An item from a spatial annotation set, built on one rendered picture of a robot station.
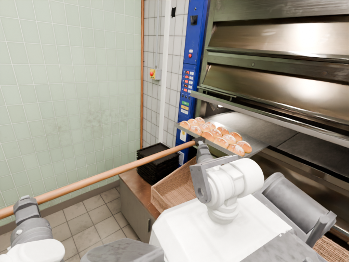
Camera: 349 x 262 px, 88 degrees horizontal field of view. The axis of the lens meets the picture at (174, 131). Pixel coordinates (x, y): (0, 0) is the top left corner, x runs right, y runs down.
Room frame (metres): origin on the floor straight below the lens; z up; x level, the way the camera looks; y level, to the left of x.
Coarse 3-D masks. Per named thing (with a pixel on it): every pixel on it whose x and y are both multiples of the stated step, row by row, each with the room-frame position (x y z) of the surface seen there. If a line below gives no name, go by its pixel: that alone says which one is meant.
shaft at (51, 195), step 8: (184, 144) 0.91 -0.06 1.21; (192, 144) 0.94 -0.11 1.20; (160, 152) 0.80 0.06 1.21; (168, 152) 0.82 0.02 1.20; (144, 160) 0.72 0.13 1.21; (152, 160) 0.75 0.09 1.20; (120, 168) 0.64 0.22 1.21; (128, 168) 0.66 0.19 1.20; (96, 176) 0.58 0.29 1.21; (104, 176) 0.59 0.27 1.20; (112, 176) 0.61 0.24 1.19; (72, 184) 0.52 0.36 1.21; (80, 184) 0.53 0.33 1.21; (88, 184) 0.55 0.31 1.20; (48, 192) 0.47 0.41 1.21; (56, 192) 0.48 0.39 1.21; (64, 192) 0.49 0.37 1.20; (40, 200) 0.44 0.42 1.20; (48, 200) 0.46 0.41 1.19; (8, 208) 0.40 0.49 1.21; (0, 216) 0.37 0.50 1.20; (8, 216) 0.39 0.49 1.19
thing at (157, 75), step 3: (150, 69) 1.87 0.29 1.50; (153, 69) 1.83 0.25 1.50; (156, 69) 1.81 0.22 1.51; (159, 69) 1.84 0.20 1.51; (153, 72) 1.83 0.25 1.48; (156, 72) 1.81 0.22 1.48; (159, 72) 1.84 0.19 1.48; (153, 75) 1.83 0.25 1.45; (156, 75) 1.82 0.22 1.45; (159, 75) 1.84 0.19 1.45; (153, 78) 1.83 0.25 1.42; (156, 78) 1.82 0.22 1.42; (159, 78) 1.84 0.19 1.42
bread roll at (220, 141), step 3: (216, 138) 1.00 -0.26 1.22; (219, 138) 0.99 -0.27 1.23; (222, 138) 0.99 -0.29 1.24; (213, 141) 1.00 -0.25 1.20; (216, 141) 0.98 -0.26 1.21; (219, 141) 0.97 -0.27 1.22; (222, 141) 0.96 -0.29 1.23; (225, 141) 0.96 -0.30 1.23; (219, 144) 0.96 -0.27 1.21; (222, 144) 0.95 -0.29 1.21; (225, 144) 0.95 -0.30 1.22; (228, 144) 0.96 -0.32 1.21; (225, 147) 0.94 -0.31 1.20
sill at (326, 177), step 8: (264, 152) 1.03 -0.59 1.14; (272, 152) 1.00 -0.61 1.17; (280, 152) 0.98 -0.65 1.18; (288, 160) 0.93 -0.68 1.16; (296, 160) 0.90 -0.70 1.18; (304, 160) 0.91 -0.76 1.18; (304, 168) 0.86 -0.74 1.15; (312, 168) 0.84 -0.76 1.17; (320, 168) 0.84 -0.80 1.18; (320, 176) 0.81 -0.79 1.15; (328, 176) 0.79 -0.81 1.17; (336, 176) 0.78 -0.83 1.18; (344, 176) 0.78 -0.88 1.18; (336, 184) 0.76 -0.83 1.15; (344, 184) 0.74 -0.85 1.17
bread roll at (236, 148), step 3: (234, 144) 0.93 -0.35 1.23; (228, 147) 0.93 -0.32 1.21; (231, 147) 0.91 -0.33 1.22; (234, 147) 0.90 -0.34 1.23; (237, 147) 0.89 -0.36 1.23; (240, 147) 0.90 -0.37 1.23; (231, 150) 0.90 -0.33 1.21; (234, 150) 0.89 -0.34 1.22; (237, 150) 0.88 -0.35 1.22; (240, 150) 0.88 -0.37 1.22; (243, 150) 0.88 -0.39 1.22; (237, 153) 0.87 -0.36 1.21; (240, 153) 0.87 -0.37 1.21; (243, 153) 0.87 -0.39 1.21
